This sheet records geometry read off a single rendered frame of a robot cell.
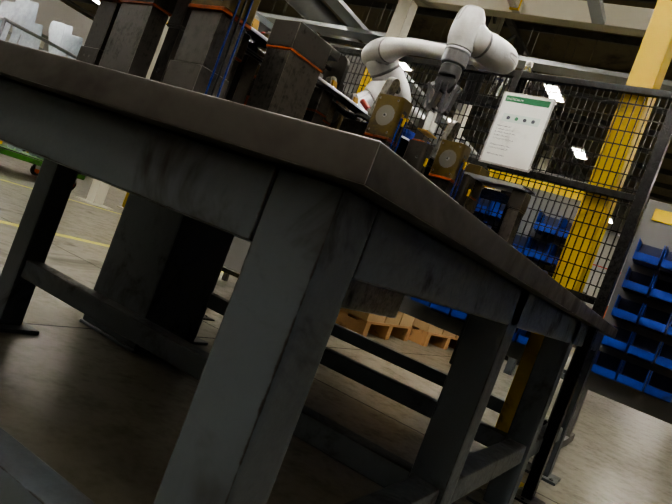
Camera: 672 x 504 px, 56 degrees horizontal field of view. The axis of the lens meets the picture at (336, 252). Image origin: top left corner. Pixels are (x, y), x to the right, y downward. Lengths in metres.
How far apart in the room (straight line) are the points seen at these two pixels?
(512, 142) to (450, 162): 0.70
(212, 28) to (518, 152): 1.66
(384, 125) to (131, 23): 0.71
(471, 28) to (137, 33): 1.23
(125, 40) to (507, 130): 1.72
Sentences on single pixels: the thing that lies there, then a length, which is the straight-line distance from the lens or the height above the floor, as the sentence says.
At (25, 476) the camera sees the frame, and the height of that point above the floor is 0.23.
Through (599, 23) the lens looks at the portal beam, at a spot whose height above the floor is 3.28.
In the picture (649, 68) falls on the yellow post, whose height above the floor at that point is 1.63.
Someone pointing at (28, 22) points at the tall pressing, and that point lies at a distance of 9.79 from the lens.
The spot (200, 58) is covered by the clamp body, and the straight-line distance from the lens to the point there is 1.26.
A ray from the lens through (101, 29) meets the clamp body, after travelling 1.58.
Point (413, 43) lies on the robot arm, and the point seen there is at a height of 1.43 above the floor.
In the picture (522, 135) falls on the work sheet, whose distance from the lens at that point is 2.69.
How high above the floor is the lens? 0.61
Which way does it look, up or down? level
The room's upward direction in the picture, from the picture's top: 21 degrees clockwise
